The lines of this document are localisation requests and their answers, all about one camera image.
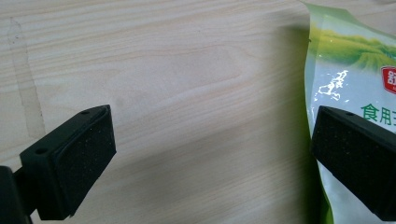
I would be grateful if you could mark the green and white plastic bag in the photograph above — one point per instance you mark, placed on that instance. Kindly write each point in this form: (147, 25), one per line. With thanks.
(342, 77)

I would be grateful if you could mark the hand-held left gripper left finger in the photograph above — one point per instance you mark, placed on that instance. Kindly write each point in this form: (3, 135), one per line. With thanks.
(74, 161)

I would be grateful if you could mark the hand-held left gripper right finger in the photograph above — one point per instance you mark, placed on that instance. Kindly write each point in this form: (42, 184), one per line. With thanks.
(358, 155)

